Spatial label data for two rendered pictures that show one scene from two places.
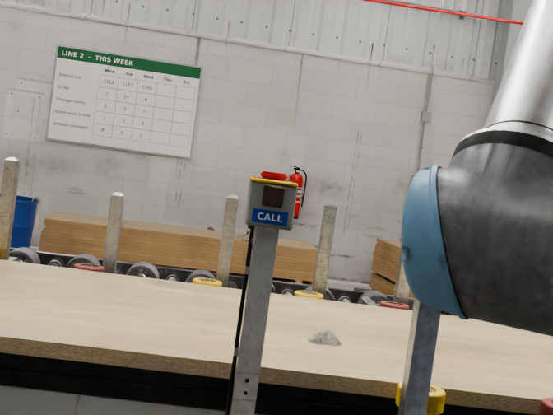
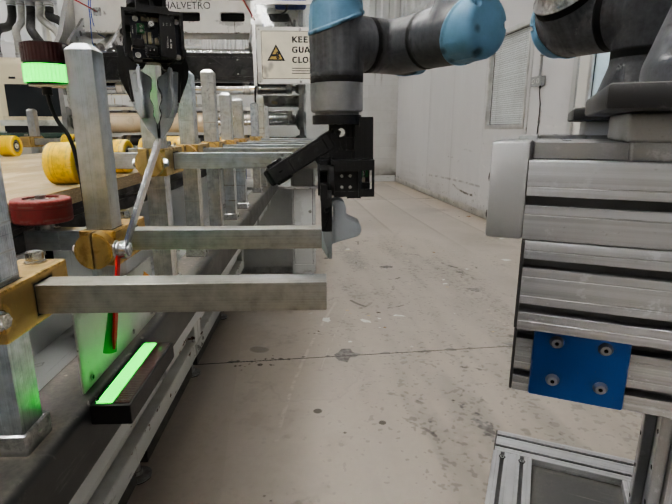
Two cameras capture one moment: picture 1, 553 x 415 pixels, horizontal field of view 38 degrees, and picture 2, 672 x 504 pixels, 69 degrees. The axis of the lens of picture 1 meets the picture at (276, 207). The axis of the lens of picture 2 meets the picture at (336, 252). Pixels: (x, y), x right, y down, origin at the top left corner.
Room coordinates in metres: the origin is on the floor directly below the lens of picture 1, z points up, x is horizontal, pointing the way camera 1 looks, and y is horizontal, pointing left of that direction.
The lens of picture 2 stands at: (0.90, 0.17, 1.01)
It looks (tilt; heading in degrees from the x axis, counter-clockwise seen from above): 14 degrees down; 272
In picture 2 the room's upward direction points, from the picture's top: straight up
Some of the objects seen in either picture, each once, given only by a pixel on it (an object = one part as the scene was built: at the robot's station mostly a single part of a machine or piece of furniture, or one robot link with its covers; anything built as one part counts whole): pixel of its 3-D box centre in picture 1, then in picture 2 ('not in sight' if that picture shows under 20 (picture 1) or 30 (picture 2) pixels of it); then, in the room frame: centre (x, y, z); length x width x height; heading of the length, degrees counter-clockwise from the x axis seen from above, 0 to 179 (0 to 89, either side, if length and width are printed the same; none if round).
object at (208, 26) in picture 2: not in sight; (198, 137); (2.00, -3.34, 0.95); 1.65 x 0.70 x 1.90; 4
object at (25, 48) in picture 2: not in sight; (46, 54); (1.30, -0.50, 1.10); 0.06 x 0.06 x 0.02
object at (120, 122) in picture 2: not in sight; (186, 122); (1.98, -3.06, 1.05); 1.43 x 0.12 x 0.12; 4
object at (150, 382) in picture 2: not in sight; (143, 374); (1.19, -0.43, 0.68); 0.22 x 0.05 x 0.05; 94
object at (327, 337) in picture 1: (327, 335); not in sight; (1.64, -0.14, 0.91); 0.09 x 0.07 x 0.02; 162
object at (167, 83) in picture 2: not in sight; (169, 102); (1.15, -0.51, 1.04); 0.06 x 0.03 x 0.09; 115
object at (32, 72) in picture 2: not in sight; (49, 74); (1.30, -0.50, 1.07); 0.06 x 0.06 x 0.02
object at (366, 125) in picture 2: not in sight; (342, 157); (0.92, -0.56, 0.96); 0.09 x 0.08 x 0.12; 4
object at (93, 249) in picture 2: not in sight; (111, 240); (1.26, -0.52, 0.85); 0.13 x 0.06 x 0.05; 94
